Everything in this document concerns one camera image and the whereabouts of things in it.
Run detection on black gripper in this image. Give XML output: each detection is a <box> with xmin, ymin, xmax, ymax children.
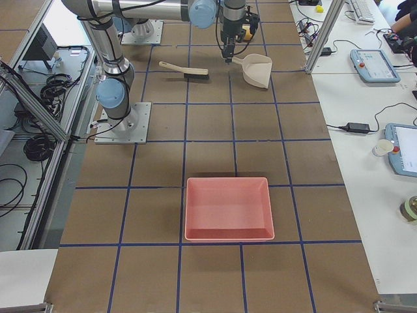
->
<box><xmin>220</xmin><ymin>19</ymin><xmax>259</xmax><ymax>52</ymax></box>

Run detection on coiled black cables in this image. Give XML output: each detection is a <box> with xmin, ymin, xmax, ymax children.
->
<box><xmin>23</xmin><ymin>135</ymin><xmax>57</xmax><ymax>162</ymax></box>

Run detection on far blue teach pendant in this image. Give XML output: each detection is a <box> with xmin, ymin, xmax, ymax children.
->
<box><xmin>350</xmin><ymin>49</ymin><xmax>401</xmax><ymax>83</ymax></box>

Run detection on aluminium frame post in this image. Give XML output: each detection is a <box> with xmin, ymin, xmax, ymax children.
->
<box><xmin>305</xmin><ymin>0</ymin><xmax>344</xmax><ymax>74</ymax></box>

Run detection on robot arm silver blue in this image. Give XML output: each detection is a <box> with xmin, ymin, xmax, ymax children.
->
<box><xmin>63</xmin><ymin>1</ymin><xmax>259</xmax><ymax>63</ymax></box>
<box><xmin>63</xmin><ymin>1</ymin><xmax>137</xmax><ymax>132</ymax></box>

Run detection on white paper cup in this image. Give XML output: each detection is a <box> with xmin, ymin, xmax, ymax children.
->
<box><xmin>372</xmin><ymin>139</ymin><xmax>394</xmax><ymax>157</ymax></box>

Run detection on blue teach pendant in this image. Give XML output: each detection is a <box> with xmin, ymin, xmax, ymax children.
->
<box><xmin>384</xmin><ymin>123</ymin><xmax>416</xmax><ymax>177</ymax></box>
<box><xmin>350</xmin><ymin>49</ymin><xmax>401</xmax><ymax>83</ymax></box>

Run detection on near blue teach pendant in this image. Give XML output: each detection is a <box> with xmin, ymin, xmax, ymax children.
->
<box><xmin>384</xmin><ymin>123</ymin><xmax>416</xmax><ymax>177</ymax></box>

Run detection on white keyboard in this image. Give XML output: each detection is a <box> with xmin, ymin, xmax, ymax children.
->
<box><xmin>347</xmin><ymin>0</ymin><xmax>375</xmax><ymax>25</ymax></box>

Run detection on black electronics box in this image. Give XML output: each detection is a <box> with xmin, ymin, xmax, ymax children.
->
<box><xmin>23</xmin><ymin>24</ymin><xmax>57</xmax><ymax>61</ymax></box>

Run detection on beige plastic dustpan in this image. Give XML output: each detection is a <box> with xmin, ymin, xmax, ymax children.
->
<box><xmin>232</xmin><ymin>53</ymin><xmax>272</xmax><ymax>89</ymax></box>

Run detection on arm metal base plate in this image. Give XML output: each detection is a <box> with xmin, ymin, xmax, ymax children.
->
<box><xmin>121</xmin><ymin>20</ymin><xmax>164</xmax><ymax>45</ymax></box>
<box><xmin>94</xmin><ymin>102</ymin><xmax>152</xmax><ymax>144</ymax></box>

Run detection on black power adapter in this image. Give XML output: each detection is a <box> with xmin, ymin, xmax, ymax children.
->
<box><xmin>343</xmin><ymin>122</ymin><xmax>371</xmax><ymax>134</ymax></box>

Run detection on pink plastic bin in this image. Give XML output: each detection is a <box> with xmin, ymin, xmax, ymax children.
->
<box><xmin>184</xmin><ymin>177</ymin><xmax>275</xmax><ymax>243</ymax></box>

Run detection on beige hand brush black bristles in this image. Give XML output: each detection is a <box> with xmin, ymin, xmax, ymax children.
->
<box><xmin>158</xmin><ymin>61</ymin><xmax>209</xmax><ymax>80</ymax></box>

